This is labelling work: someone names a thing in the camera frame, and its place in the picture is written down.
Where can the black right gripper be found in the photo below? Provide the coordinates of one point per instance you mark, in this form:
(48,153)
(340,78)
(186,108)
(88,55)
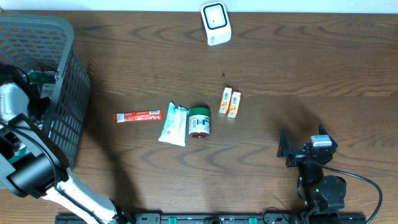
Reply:
(296,156)

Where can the orange small box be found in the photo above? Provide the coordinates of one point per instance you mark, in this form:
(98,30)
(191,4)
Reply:
(234,104)
(225,100)

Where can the green lid jar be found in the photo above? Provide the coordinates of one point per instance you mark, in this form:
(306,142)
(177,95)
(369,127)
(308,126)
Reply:
(199,122)

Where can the white mint wipes pack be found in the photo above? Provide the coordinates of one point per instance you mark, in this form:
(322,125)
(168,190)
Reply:
(174,130)

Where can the red snack stick packet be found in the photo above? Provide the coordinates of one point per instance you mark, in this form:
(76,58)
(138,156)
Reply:
(138,116)

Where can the green white gloves package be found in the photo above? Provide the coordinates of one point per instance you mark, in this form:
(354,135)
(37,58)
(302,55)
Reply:
(45,81)

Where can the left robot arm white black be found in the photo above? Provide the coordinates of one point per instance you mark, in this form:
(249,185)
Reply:
(32,164)

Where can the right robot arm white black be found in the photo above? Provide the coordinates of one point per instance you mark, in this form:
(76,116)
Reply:
(323,194)

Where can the white barcode scanner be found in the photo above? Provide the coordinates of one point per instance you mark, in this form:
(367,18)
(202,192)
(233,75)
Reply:
(216,23)

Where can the grey plastic mesh basket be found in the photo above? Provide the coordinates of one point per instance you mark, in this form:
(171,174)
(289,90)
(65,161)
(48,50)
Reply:
(45,43)

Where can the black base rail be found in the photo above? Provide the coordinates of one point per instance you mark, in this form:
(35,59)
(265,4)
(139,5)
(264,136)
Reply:
(277,218)

